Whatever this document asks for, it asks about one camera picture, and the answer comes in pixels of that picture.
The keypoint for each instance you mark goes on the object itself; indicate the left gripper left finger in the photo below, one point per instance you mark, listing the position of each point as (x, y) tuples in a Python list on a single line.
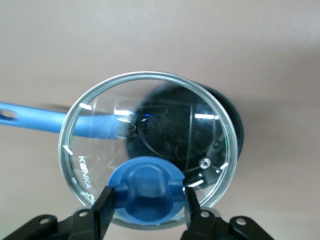
[(82, 225)]

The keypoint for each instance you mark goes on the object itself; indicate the glass lid with blue knob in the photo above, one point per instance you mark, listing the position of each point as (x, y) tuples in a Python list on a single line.
[(100, 150)]

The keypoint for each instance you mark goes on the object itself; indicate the brown table cover sheet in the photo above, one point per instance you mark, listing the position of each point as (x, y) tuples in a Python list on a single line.
[(160, 37)]

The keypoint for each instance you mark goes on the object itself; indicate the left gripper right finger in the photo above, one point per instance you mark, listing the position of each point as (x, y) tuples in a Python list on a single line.
[(205, 225)]

